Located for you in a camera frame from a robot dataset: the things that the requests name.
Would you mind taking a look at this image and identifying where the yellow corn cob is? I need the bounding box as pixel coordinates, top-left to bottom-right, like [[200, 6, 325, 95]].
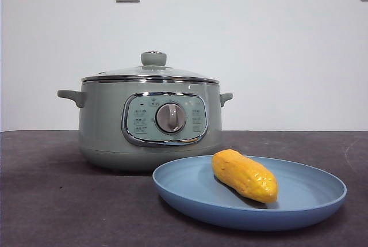
[[212, 149, 279, 203]]

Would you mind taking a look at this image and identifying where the glass lid with green knob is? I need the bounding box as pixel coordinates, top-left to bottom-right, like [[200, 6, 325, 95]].
[[82, 51, 218, 83]]

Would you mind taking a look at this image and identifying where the blue round plate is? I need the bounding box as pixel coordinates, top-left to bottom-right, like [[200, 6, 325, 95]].
[[152, 154, 348, 229]]

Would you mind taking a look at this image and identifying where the green electric steamer pot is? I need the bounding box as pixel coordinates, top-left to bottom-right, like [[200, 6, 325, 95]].
[[57, 80, 233, 172]]

